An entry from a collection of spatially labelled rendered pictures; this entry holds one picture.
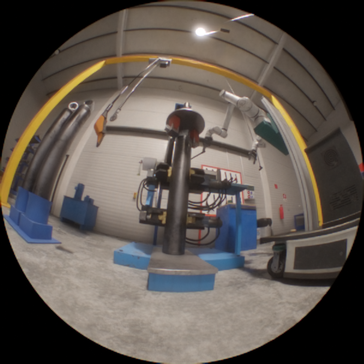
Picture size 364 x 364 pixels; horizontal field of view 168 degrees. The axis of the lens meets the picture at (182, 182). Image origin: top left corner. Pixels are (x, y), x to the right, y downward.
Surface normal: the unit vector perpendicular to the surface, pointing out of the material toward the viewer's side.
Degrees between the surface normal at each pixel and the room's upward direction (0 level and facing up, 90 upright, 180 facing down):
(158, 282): 90
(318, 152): 90
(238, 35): 173
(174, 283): 90
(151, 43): 173
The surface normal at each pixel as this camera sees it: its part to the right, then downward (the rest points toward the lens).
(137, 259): 0.18, -0.36
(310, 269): -0.94, -0.20
